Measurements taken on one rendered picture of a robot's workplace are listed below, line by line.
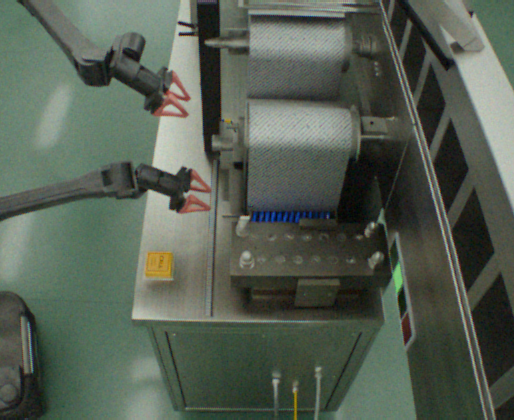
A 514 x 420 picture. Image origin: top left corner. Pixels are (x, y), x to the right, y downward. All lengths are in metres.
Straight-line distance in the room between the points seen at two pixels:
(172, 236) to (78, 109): 1.96
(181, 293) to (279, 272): 0.28
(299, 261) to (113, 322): 1.28
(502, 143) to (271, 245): 0.73
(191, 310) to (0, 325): 1.09
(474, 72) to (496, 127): 0.13
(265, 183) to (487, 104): 0.66
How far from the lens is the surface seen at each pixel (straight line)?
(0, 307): 2.37
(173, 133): 1.82
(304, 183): 1.36
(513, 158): 0.80
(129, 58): 1.23
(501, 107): 0.88
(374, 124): 1.32
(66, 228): 2.80
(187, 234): 1.55
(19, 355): 2.24
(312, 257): 1.36
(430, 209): 1.01
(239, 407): 2.10
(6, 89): 3.73
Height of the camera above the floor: 2.16
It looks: 52 degrees down
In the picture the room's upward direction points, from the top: 2 degrees clockwise
